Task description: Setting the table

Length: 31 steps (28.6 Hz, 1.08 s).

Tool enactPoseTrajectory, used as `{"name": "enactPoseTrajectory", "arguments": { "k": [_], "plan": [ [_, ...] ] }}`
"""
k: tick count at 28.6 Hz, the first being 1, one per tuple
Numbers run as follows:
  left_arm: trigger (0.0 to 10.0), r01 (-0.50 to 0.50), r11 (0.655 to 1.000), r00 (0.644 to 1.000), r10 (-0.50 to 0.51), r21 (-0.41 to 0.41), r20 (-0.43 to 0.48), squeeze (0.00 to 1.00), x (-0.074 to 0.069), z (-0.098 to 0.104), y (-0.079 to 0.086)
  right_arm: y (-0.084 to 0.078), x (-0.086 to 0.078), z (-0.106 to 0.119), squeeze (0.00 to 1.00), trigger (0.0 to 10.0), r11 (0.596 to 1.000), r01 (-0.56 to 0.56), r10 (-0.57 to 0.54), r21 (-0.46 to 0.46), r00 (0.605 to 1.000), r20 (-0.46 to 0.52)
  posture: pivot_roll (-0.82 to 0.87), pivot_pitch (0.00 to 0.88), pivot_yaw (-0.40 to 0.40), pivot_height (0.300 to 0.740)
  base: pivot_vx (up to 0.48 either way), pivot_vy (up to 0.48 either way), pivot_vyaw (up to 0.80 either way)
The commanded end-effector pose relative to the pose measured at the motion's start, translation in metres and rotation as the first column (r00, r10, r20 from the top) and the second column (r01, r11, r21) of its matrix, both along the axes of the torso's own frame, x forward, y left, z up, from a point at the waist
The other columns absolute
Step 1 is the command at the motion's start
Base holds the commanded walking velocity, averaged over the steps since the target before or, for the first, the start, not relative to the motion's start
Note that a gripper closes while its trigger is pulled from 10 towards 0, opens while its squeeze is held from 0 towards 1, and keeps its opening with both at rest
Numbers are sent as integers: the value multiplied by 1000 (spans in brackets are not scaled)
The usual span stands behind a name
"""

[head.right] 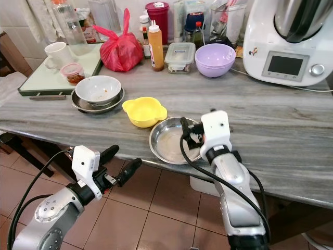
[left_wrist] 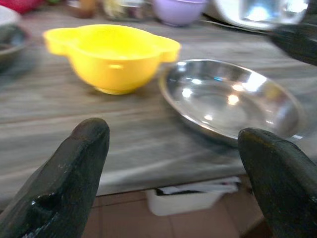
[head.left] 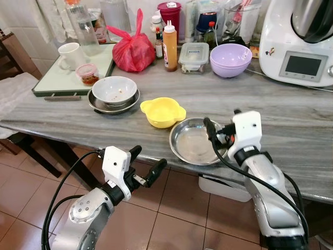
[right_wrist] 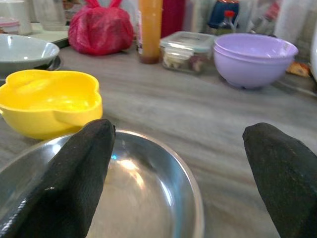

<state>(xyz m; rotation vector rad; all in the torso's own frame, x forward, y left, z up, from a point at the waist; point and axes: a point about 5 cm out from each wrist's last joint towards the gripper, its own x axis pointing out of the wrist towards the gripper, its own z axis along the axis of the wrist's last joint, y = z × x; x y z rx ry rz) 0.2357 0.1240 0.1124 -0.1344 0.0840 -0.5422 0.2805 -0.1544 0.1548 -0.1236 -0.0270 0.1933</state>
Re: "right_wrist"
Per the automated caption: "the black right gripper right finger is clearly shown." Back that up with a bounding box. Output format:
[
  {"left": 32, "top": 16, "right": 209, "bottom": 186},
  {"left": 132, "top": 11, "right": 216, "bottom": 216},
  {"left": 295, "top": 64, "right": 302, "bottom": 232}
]
[{"left": 242, "top": 122, "right": 317, "bottom": 238}]

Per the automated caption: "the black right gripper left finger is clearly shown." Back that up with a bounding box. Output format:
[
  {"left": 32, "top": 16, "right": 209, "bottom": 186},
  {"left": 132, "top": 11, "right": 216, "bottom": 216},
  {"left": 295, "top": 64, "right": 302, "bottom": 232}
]
[{"left": 0, "top": 119, "right": 116, "bottom": 238}]

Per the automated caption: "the yellow flower-shaped plastic bowl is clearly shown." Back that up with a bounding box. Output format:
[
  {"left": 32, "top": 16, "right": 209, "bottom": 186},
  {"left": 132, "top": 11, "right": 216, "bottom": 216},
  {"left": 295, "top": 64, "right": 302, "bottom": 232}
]
[{"left": 0, "top": 69, "right": 104, "bottom": 140}]

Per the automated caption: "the orange snack packet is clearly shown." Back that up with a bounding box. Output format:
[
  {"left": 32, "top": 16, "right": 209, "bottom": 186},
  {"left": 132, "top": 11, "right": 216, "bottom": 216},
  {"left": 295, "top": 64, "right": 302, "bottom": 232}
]
[{"left": 286, "top": 61, "right": 312, "bottom": 78}]

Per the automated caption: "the lilac plastic bowl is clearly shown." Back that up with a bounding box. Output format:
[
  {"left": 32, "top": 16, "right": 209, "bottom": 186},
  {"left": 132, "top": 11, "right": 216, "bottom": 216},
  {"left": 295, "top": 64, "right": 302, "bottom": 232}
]
[
  {"left": 213, "top": 47, "right": 295, "bottom": 89},
  {"left": 214, "top": 33, "right": 299, "bottom": 60}
]

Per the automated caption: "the pale grey ceramic bowl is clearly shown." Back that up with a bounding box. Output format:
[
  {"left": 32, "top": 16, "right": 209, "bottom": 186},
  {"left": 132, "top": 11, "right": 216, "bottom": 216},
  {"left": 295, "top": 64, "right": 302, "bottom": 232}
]
[{"left": 0, "top": 34, "right": 60, "bottom": 70}]

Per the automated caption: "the pale green tray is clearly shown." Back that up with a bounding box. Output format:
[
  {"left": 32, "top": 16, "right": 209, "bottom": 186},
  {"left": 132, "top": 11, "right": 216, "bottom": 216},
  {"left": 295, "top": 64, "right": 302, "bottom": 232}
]
[{"left": 31, "top": 22, "right": 71, "bottom": 49}]

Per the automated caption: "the red knotted plastic bag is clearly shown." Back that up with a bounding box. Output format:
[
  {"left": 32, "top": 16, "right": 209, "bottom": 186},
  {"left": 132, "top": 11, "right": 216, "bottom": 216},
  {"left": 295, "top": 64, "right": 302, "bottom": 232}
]
[{"left": 68, "top": 0, "right": 134, "bottom": 56}]

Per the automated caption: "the clear lidded food container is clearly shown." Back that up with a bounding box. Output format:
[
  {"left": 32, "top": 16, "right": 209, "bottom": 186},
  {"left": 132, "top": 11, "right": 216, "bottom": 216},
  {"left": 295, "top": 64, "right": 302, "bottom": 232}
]
[{"left": 159, "top": 31, "right": 216, "bottom": 74}]

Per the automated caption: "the pink-rimmed lidded container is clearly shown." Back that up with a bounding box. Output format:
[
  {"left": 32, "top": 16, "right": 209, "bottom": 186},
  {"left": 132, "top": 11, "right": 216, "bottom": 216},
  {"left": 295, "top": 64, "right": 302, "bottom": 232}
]
[{"left": 0, "top": 16, "right": 20, "bottom": 35}]

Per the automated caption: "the clear glass jug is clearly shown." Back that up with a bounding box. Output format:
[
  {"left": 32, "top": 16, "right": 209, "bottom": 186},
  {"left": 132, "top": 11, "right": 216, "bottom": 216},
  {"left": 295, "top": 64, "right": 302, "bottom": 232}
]
[{"left": 33, "top": 0, "right": 67, "bottom": 32}]

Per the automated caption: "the dark red-capped sauce bottle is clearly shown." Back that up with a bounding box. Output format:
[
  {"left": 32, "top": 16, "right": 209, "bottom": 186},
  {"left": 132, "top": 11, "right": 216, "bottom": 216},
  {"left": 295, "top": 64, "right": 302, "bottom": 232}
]
[{"left": 217, "top": 10, "right": 239, "bottom": 35}]

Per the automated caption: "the tall orange sauce bottle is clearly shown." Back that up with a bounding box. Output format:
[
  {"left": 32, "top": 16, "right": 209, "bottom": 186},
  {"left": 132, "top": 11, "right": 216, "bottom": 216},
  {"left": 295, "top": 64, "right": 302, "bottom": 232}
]
[{"left": 137, "top": 0, "right": 163, "bottom": 64}]

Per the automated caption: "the blue container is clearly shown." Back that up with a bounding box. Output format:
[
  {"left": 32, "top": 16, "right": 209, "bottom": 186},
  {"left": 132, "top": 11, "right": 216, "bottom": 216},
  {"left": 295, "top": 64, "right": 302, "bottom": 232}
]
[{"left": 208, "top": 0, "right": 240, "bottom": 29}]

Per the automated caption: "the dark red canister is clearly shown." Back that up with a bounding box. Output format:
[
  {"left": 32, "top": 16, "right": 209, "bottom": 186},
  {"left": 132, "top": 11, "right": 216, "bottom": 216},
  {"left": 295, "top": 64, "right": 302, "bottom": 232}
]
[{"left": 160, "top": 0, "right": 186, "bottom": 38}]

